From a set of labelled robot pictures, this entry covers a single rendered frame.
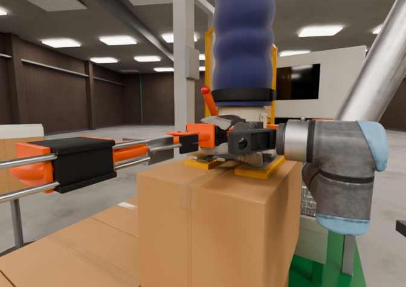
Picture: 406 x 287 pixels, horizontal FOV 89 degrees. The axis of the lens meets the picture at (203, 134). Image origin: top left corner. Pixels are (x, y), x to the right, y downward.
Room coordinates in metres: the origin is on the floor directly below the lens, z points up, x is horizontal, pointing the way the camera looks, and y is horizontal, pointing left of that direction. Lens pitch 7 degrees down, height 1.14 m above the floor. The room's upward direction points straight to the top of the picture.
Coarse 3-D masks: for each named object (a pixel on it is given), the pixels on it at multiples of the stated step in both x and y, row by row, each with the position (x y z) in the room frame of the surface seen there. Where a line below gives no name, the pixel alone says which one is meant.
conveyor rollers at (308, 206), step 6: (306, 192) 1.47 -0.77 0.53; (306, 198) 1.33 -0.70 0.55; (312, 198) 1.37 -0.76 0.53; (300, 204) 1.25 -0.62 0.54; (306, 204) 1.24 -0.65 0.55; (312, 204) 1.24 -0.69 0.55; (300, 210) 1.17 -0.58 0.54; (306, 210) 1.16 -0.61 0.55; (312, 210) 1.16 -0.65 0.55; (312, 216) 1.13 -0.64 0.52
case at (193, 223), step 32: (288, 160) 0.78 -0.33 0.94; (160, 192) 0.57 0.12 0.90; (192, 192) 0.51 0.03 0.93; (224, 192) 0.47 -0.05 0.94; (256, 192) 0.46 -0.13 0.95; (288, 192) 0.63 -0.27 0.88; (160, 224) 0.57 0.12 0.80; (192, 224) 0.51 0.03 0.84; (224, 224) 0.46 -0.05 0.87; (256, 224) 0.42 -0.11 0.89; (288, 224) 0.66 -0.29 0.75; (160, 256) 0.57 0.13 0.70; (192, 256) 0.51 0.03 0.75; (224, 256) 0.46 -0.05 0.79; (256, 256) 0.41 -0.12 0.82; (288, 256) 0.68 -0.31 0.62
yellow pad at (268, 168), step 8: (264, 160) 0.65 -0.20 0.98; (272, 160) 0.68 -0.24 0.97; (280, 160) 0.71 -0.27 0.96; (240, 168) 0.61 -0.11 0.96; (248, 168) 0.61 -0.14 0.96; (256, 168) 0.59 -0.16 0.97; (264, 168) 0.59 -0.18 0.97; (272, 168) 0.61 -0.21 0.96; (256, 176) 0.57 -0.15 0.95; (264, 176) 0.56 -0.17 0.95
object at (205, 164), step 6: (210, 156) 0.74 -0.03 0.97; (216, 156) 0.74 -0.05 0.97; (186, 162) 0.70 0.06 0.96; (192, 162) 0.69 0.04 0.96; (198, 162) 0.68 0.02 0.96; (204, 162) 0.68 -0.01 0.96; (210, 162) 0.68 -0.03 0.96; (216, 162) 0.70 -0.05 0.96; (222, 162) 0.74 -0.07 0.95; (204, 168) 0.66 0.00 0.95; (210, 168) 0.67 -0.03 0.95
